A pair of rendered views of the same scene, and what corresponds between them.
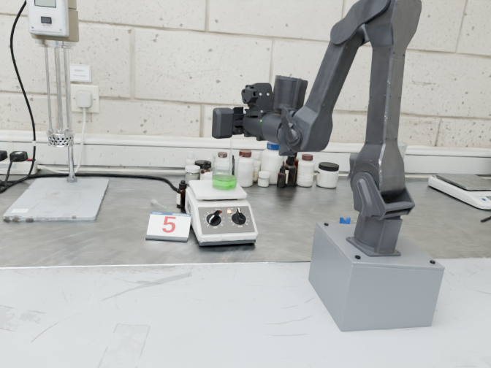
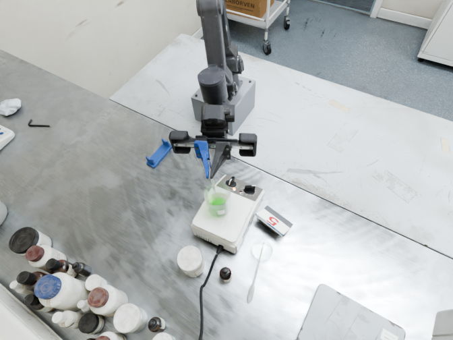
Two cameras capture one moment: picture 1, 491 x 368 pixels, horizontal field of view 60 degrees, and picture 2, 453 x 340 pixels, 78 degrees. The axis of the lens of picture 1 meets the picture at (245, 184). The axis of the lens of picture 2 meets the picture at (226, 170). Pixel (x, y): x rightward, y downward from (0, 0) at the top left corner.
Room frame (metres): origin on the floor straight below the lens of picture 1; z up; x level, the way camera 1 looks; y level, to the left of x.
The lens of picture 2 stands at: (1.14, 0.29, 1.64)
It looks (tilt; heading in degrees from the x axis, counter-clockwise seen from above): 58 degrees down; 228
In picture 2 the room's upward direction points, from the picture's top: 5 degrees counter-clockwise
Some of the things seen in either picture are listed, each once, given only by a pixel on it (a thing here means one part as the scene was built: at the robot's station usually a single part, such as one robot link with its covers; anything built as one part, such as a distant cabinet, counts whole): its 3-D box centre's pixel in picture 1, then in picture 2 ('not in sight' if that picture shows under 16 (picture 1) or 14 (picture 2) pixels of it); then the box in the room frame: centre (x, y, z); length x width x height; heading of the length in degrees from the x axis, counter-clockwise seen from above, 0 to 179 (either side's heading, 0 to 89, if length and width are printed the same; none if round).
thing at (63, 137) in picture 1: (58, 94); not in sight; (1.04, 0.47, 1.17); 0.07 x 0.07 x 0.25
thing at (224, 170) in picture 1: (226, 172); (217, 200); (0.95, 0.05, 1.03); 0.07 x 0.06 x 0.08; 100
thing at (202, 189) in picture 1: (217, 188); (222, 213); (0.96, 0.07, 0.98); 0.12 x 0.12 x 0.01; 17
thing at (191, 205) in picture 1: (218, 209); (228, 211); (0.93, 0.06, 0.94); 0.22 x 0.13 x 0.08; 17
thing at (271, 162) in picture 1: (272, 162); (62, 291); (1.34, -0.08, 0.96); 0.07 x 0.07 x 0.13
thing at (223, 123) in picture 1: (259, 124); (215, 133); (0.88, -0.02, 1.16); 0.19 x 0.08 x 0.06; 128
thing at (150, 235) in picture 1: (169, 225); (274, 219); (0.86, 0.16, 0.92); 0.09 x 0.06 x 0.04; 92
